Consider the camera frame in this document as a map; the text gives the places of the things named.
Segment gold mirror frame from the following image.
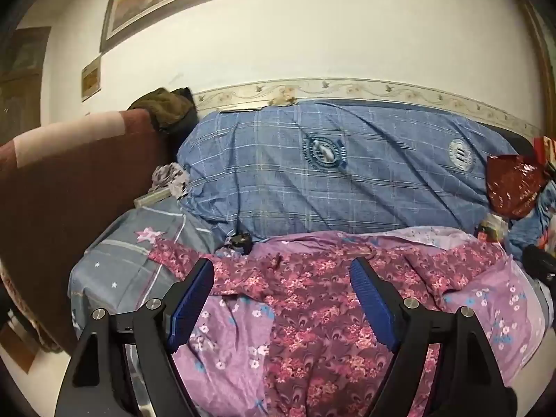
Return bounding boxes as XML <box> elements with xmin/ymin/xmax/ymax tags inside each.
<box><xmin>508</xmin><ymin>0</ymin><xmax>556</xmax><ymax>140</ymax></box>

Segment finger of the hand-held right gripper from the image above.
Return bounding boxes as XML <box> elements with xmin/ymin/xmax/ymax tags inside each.
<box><xmin>521</xmin><ymin>244</ymin><xmax>556</xmax><ymax>289</ymax></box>

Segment grey star print pillow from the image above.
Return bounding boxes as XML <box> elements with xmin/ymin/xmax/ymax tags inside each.
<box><xmin>67</xmin><ymin>197</ymin><xmax>227</xmax><ymax>340</ymax></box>

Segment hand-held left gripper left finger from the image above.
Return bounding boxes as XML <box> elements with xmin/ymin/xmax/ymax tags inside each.
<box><xmin>54</xmin><ymin>257</ymin><xmax>215</xmax><ymax>417</ymax></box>

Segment wooden door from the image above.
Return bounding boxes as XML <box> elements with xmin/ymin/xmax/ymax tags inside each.
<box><xmin>0</xmin><ymin>26</ymin><xmax>52</xmax><ymax>145</ymax></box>

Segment olive green clothes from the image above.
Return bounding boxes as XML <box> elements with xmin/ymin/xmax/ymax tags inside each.
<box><xmin>129</xmin><ymin>87</ymin><xmax>201</xmax><ymax>135</ymax></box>

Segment maroon floral garment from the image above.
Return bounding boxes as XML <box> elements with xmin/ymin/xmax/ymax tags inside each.
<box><xmin>148</xmin><ymin>231</ymin><xmax>507</xmax><ymax>417</ymax></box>

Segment grey patterned cloth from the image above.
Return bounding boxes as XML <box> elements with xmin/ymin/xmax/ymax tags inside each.
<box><xmin>150</xmin><ymin>163</ymin><xmax>194</xmax><ymax>201</ymax></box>

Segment small framed picture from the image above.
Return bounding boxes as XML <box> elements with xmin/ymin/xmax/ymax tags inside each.
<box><xmin>81</xmin><ymin>53</ymin><xmax>103</xmax><ymax>103</ymax></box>

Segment red plastic bag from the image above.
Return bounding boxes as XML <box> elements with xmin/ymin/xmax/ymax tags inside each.
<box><xmin>485</xmin><ymin>154</ymin><xmax>549</xmax><ymax>220</ymax></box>

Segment small black object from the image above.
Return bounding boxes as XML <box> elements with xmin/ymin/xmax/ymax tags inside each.
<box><xmin>226</xmin><ymin>232</ymin><xmax>253</xmax><ymax>255</ymax></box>

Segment crumpled blue cloth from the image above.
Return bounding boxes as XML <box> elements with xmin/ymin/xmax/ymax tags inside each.
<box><xmin>506</xmin><ymin>182</ymin><xmax>556</xmax><ymax>261</ymax></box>

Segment dark red headboard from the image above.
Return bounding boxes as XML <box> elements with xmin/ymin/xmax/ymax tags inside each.
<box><xmin>0</xmin><ymin>108</ymin><xmax>183</xmax><ymax>352</ymax></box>

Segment purple floral blanket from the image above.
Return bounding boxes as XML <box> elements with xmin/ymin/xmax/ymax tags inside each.
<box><xmin>171</xmin><ymin>225</ymin><xmax>546</xmax><ymax>417</ymax></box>

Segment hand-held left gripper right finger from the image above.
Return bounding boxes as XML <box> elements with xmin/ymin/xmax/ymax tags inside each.
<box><xmin>350</xmin><ymin>257</ymin><xmax>517</xmax><ymax>417</ymax></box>

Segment red box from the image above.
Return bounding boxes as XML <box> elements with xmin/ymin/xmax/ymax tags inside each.
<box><xmin>532</xmin><ymin>137</ymin><xmax>556</xmax><ymax>166</ymax></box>

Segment blue plaid quilt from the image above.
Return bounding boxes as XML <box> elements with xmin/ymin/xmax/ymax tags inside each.
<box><xmin>180</xmin><ymin>99</ymin><xmax>522</xmax><ymax>242</ymax></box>

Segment small packet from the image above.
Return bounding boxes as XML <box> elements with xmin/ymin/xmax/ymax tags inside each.
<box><xmin>478</xmin><ymin>215</ymin><xmax>509</xmax><ymax>244</ymax></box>

